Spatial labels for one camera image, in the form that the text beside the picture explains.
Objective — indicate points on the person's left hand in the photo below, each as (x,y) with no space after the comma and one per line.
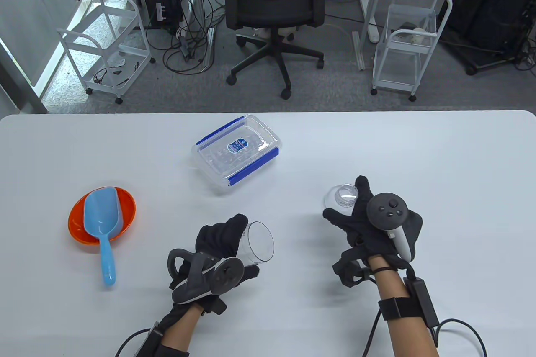
(217,240)

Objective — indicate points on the person's right hand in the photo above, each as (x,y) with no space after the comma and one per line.
(356,227)

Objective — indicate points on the clear plastic shaker lid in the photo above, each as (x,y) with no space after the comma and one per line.
(341,196)

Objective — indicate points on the hand grey controller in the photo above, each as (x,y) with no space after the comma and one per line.
(387,210)
(222,277)

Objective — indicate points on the clear plastic shaker cup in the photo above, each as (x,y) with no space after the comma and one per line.
(259,244)

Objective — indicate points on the clear container with blue clips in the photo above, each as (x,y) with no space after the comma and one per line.
(251,168)

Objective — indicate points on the blue plastic scoop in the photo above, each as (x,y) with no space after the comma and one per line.
(100,214)

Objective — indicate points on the person's right forearm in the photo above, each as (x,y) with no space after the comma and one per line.
(412,340)

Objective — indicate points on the person's left forearm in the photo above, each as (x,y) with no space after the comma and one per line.
(180,334)

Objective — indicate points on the black elastic wrist band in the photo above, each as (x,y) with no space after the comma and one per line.
(381,270)

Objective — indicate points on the orange bowl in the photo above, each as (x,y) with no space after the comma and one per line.
(125,210)

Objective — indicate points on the small white cup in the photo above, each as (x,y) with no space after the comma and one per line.
(418,35)

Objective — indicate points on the white power strip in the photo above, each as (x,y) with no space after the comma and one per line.
(370,22)

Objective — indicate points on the aluminium rail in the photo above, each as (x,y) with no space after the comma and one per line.
(358,50)
(208,49)

